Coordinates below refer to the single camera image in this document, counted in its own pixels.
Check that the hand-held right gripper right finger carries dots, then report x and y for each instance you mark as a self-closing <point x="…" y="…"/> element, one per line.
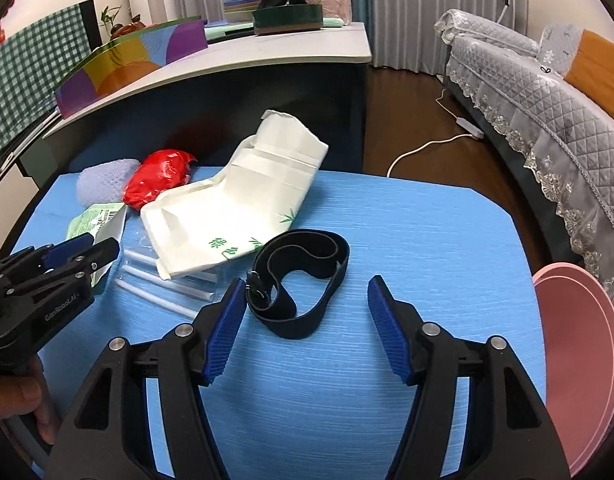
<point x="392" y="330"/>

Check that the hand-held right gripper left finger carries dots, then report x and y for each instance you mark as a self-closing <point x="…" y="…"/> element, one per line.
<point x="224" y="330"/>

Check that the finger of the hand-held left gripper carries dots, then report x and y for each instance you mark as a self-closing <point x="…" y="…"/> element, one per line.
<point x="99" y="257"/>
<point x="69" y="250"/>

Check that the green foil packet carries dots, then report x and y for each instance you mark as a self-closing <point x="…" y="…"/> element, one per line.
<point x="87" y="220"/>

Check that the clear bag of white tubes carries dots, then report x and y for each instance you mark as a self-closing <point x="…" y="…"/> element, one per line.
<point x="152" y="285"/>

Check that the small red plastic bag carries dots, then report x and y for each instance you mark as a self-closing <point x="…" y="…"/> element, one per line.
<point x="157" y="180"/>

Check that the pink waste bin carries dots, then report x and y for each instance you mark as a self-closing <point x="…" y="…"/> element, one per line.
<point x="577" y="360"/>

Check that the person's left hand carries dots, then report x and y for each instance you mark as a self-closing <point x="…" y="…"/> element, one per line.
<point x="17" y="395"/>

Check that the blue table mat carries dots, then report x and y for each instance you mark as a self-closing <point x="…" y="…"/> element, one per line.
<point x="412" y="240"/>

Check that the green checked cloth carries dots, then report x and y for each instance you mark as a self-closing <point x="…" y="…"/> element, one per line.
<point x="27" y="70"/>

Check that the colourful gift box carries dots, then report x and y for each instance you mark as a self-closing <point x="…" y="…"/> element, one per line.
<point x="127" y="65"/>

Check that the white power strip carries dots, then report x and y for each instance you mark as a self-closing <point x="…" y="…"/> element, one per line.
<point x="469" y="126"/>

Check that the black television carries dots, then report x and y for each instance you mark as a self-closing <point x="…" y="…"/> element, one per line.
<point x="90" y="25"/>

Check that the red teapot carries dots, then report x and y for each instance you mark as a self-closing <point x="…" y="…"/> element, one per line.
<point x="134" y="27"/>

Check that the green bamboo plant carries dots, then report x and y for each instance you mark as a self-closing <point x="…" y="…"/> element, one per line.
<point x="112" y="15"/>

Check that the white-top coffee table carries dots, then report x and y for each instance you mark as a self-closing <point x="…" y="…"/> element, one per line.
<point x="267" y="55"/>

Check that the grey quilted sofa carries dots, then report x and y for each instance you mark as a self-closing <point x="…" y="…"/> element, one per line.
<point x="537" y="100"/>

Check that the stack of bowls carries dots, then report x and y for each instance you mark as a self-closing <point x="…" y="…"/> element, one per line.
<point x="239" y="7"/>

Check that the green round tin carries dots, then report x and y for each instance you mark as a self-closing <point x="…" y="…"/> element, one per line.
<point x="287" y="17"/>

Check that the grey curtain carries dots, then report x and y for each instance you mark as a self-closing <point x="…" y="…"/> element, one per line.
<point x="412" y="10"/>

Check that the orange cushion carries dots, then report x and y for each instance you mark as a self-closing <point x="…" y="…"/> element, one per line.
<point x="602" y="70"/>

